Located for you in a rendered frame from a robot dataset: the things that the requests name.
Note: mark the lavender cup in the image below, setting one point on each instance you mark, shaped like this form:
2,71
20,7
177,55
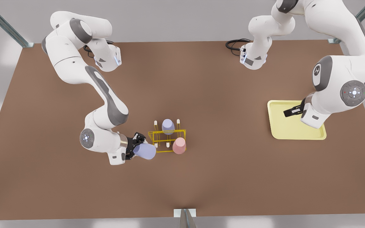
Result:
168,126
144,151

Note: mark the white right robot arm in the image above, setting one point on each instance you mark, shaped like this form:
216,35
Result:
74,60

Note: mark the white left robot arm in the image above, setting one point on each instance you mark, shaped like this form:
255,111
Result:
337,72

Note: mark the pale yellow tray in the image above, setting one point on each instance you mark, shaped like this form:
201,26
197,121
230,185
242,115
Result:
288,126

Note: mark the pink cup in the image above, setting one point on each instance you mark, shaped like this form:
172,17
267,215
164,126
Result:
179,145

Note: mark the silver frame post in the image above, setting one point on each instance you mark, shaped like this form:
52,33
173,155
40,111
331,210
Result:
3,23
187,218
361,15

